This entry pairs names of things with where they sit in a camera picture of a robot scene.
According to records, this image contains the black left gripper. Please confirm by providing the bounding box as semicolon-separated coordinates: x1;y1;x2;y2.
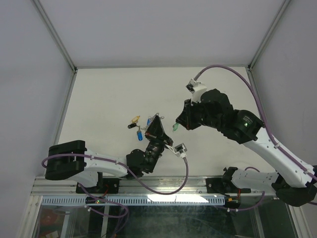
144;116;173;173

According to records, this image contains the aluminium frame post left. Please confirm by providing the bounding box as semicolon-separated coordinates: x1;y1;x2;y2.
31;0;77;72

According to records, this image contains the yellow key tag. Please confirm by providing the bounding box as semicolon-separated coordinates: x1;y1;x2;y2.
131;116;140;123

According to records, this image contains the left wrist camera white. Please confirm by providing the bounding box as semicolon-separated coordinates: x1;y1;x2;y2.
165;143;187;159

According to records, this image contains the green key tag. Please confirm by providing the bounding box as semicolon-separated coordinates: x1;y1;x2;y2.
172;123;179;132

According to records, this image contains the silver key on lower blue tag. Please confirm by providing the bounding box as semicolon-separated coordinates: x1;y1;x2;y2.
137;125;147;134

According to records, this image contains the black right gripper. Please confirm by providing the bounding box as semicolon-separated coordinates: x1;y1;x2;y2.
176;97;222;131

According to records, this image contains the black key tag with keys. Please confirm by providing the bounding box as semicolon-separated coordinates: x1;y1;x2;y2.
127;123;138;129

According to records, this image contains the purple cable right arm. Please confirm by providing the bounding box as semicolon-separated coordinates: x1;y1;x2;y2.
195;64;317;213

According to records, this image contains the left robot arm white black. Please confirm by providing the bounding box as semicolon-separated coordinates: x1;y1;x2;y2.
43;114;173;193

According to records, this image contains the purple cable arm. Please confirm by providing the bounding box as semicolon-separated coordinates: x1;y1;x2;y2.
195;64;317;213
41;153;190;195

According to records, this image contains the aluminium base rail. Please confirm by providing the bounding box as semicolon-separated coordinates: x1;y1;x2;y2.
32;175;283;196

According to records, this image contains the blue key tag lower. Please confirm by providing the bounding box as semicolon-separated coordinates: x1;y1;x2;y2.
137;131;143;141

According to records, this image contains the aluminium frame post right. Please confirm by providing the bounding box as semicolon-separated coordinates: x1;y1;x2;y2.
248;0;293;71

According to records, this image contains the aluminium frame post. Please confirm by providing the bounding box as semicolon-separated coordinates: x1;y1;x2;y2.
31;0;77;72
248;0;293;71

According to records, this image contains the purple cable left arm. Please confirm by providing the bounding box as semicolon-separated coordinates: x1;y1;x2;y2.
41;153;190;195

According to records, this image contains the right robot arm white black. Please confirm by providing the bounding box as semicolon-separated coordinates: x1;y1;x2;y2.
176;88;317;207

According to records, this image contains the white cable duct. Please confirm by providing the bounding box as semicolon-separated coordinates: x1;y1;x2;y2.
42;194;225;206

